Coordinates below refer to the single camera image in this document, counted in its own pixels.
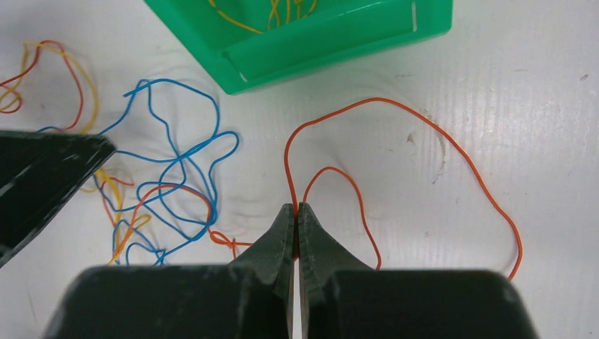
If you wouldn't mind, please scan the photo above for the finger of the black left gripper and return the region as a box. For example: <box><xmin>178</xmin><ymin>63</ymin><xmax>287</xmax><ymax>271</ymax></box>
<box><xmin>1</xmin><ymin>131</ymin><xmax>116</xmax><ymax>265</ymax></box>

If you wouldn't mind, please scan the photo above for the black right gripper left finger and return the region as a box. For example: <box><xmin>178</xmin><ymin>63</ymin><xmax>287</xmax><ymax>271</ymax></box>
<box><xmin>43</xmin><ymin>204</ymin><xmax>294</xmax><ymax>338</ymax></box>

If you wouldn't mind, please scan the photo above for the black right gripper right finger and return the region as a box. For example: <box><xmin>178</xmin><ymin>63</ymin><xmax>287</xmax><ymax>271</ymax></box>
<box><xmin>297</xmin><ymin>203</ymin><xmax>537</xmax><ymax>338</ymax></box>

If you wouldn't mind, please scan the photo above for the orange wire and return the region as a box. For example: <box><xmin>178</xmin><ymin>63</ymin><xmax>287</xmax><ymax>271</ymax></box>
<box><xmin>0</xmin><ymin>40</ymin><xmax>523</xmax><ymax>282</ymax></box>

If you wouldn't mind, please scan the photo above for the blue wire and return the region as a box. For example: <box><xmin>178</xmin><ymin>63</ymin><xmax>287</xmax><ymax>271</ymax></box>
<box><xmin>40</xmin><ymin>78</ymin><xmax>240</xmax><ymax>267</ymax></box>

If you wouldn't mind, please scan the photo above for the green plastic bin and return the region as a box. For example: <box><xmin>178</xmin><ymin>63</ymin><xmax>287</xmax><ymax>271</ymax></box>
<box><xmin>148</xmin><ymin>1</ymin><xmax>453</xmax><ymax>95</ymax></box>

